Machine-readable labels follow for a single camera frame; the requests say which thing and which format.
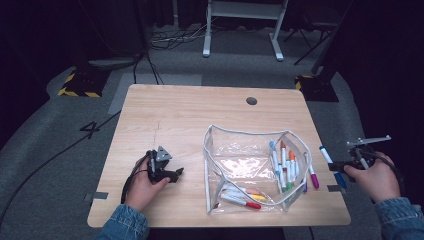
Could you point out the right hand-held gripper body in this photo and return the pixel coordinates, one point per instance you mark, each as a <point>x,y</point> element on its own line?
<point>361,156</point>

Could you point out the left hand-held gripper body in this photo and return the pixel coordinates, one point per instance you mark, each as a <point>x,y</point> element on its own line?
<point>163,154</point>

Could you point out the dark blue capped marker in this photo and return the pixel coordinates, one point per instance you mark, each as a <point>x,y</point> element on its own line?
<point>325,154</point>

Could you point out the magenta capped marker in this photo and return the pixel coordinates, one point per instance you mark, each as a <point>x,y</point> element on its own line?
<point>314,180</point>

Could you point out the purple capped marker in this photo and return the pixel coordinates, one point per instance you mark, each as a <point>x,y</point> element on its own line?
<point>305,187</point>

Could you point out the orange capped marker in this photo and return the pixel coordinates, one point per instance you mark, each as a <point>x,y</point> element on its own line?
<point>292,163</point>

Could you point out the brown capped marker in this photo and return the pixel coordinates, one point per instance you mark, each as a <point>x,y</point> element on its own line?
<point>283,151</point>

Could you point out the light blue capped marker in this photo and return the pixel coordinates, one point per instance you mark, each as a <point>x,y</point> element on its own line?
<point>275,156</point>

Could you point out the clear plastic zipper pouch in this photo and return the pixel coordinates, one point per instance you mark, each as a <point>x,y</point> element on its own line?
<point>243,166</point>

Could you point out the pink capped marker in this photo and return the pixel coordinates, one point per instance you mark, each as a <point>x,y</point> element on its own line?
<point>251,191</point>

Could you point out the red capped marker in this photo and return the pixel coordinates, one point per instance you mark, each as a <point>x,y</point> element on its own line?
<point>253,206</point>

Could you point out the person's right hand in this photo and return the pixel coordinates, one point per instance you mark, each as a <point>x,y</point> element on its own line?
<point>380,181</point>

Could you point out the person's left hand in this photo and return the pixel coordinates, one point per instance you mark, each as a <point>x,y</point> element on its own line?
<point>140,193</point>

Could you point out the grey tape strip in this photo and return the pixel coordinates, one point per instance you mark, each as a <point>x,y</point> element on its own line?
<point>100,195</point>
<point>333,188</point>

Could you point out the black yellow striped stand base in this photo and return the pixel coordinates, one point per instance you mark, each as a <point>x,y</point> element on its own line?
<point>83,85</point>
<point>316,90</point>

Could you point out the black folding stand legs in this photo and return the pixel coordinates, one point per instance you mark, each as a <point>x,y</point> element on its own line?
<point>311,49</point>

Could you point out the black slanted stand post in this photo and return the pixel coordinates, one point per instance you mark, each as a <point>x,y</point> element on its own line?
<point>328,60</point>

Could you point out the white metal stand frame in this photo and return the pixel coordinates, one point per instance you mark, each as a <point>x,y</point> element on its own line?
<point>245,10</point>

